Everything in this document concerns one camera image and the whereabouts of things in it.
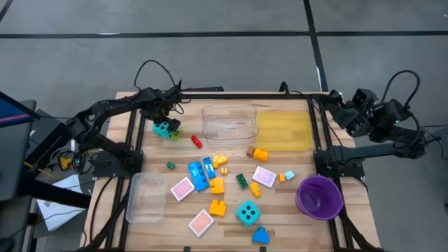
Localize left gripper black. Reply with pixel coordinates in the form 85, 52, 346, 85
139, 87, 183, 131

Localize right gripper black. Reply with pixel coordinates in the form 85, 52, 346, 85
327, 89, 386, 138

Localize teal foam dice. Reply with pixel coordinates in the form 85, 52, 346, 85
235, 199, 262, 228
152, 120, 173, 141

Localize long blue studded brick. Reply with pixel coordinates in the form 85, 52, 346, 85
187, 160, 210, 193

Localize blue printed brick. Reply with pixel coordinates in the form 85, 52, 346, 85
202, 156, 217, 180

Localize pink playing card deck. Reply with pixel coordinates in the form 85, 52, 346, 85
169, 176, 196, 202

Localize yellow notched block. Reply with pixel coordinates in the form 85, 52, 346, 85
209, 199, 228, 217
209, 176, 225, 195

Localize orange two-stud brick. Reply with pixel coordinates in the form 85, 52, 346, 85
252, 148, 270, 163

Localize dark green studded brick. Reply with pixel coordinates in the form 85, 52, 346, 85
235, 173, 249, 190

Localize purple playing card deck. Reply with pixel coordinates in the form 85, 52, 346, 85
251, 165, 277, 189

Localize orange playing card deck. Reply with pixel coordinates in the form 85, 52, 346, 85
188, 209, 216, 238

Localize yellow small studded brick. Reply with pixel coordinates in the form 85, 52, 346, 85
249, 181, 262, 199

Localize clear wavy plastic bin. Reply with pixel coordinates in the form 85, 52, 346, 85
202, 104, 259, 146

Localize yellow translucent tray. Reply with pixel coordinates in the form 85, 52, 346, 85
256, 110, 314, 152

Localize yellow angled block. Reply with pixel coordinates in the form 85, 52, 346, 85
211, 153, 230, 169

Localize clear rectangular plastic container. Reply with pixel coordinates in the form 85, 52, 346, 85
125, 172, 168, 224

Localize purple plastic bucket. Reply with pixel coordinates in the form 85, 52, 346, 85
295, 174, 344, 221

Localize yellow clamp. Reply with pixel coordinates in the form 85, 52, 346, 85
58, 156, 74, 172

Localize black control box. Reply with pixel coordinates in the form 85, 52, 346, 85
26, 108, 73, 169

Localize black floor beam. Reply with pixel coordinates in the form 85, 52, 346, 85
19, 176, 92, 210

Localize white paper sheet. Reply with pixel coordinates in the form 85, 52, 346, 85
36, 174, 88, 232

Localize blue figure-shaped block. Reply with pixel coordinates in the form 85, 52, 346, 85
252, 226, 271, 245

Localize blue-screen monitor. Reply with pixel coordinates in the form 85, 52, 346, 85
0, 90, 40, 129

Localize dark grey equipment case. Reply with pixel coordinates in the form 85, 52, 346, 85
0, 99, 38, 202

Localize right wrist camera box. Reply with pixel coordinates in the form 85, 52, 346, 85
352, 87, 375, 110

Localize black rear bracket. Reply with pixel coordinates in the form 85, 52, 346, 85
181, 85, 225, 93

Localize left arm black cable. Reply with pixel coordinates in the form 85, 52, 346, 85
134, 59, 178, 92

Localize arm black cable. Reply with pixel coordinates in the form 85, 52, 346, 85
380, 69, 421, 109
134, 59, 178, 92

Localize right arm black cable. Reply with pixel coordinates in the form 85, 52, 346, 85
380, 69, 421, 109

